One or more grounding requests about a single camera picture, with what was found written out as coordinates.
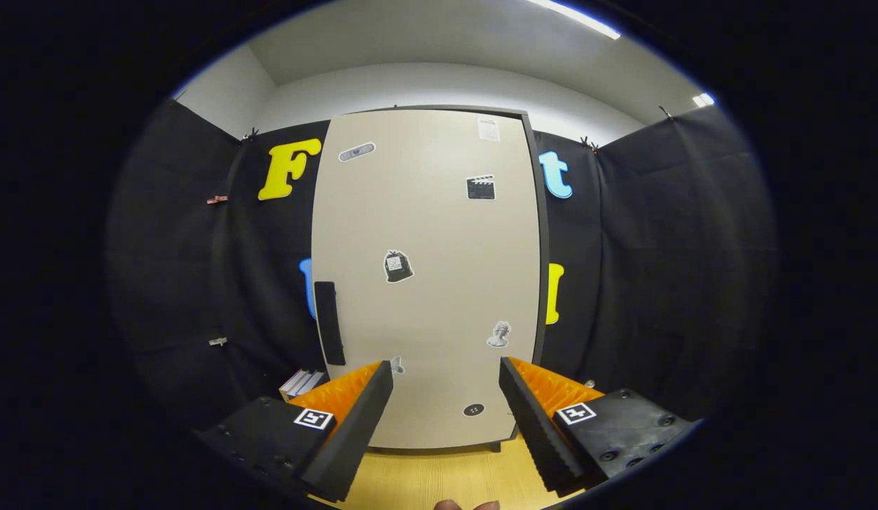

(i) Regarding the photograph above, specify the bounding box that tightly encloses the black backdrop cloth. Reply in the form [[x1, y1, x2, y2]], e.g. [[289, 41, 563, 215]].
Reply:
[[106, 96, 779, 433]]

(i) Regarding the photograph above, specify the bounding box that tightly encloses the white cover book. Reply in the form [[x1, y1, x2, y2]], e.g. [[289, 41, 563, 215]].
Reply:
[[279, 368, 310, 399]]

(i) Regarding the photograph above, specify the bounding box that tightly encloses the grey shoe cabinet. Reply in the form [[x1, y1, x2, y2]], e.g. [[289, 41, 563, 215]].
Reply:
[[339, 105, 551, 454]]

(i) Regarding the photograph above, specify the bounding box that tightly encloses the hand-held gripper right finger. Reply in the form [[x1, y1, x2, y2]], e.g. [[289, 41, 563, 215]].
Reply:
[[498, 356, 698, 497]]

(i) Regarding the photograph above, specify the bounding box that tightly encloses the beige shoe cabinet door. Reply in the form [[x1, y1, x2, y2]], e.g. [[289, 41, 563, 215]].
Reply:
[[311, 108, 542, 449]]

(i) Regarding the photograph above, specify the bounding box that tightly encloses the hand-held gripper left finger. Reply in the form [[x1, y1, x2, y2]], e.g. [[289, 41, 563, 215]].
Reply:
[[198, 360, 395, 502]]

